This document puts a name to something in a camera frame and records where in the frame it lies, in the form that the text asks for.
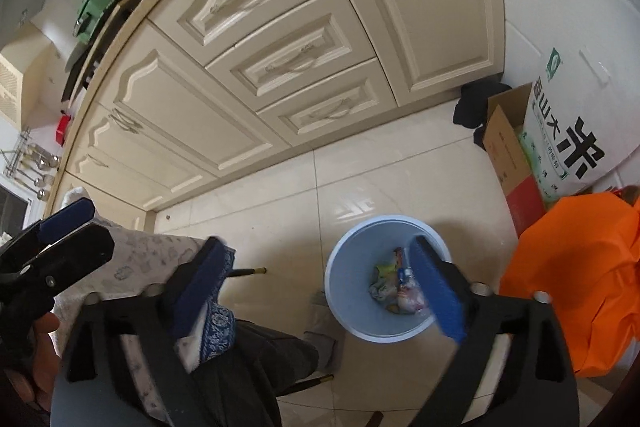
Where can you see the blue plastic trash bin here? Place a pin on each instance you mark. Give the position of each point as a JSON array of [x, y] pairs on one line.
[[350, 267]]

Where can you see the person's left hand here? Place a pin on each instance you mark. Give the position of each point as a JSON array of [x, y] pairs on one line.
[[47, 332]]

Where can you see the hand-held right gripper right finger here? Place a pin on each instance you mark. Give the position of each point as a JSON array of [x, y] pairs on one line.
[[440, 292]]

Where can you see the cream range hood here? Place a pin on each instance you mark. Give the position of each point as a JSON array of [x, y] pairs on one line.
[[25, 77]]

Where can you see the orange bag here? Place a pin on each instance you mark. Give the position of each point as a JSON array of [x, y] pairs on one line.
[[575, 287]]

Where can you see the blue patterned white tablecloth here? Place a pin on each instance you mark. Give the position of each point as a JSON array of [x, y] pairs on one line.
[[150, 252]]

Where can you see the red lidded pot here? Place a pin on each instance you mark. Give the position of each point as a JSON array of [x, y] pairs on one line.
[[63, 129]]

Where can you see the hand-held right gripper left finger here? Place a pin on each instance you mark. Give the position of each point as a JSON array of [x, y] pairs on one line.
[[200, 287]]

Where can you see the dark window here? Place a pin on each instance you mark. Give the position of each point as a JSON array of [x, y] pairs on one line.
[[12, 209]]

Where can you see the white rice bag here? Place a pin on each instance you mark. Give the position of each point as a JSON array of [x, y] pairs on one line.
[[585, 117]]

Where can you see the grey slipper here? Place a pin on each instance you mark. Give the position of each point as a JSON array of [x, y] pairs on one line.
[[322, 332]]

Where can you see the black gas stove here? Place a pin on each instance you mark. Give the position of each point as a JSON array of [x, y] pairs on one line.
[[92, 52]]

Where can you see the black cloth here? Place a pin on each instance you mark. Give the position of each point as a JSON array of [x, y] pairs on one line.
[[477, 107]]

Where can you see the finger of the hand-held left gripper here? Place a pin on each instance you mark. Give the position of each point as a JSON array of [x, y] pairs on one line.
[[67, 214], [80, 252]]

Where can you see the black stool leg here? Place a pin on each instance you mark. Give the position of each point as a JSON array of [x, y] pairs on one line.
[[310, 384], [247, 271]]

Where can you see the brown cardboard box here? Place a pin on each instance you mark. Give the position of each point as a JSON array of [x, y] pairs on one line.
[[507, 157]]

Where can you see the person's dark trousered leg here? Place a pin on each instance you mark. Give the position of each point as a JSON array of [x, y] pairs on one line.
[[260, 367]]

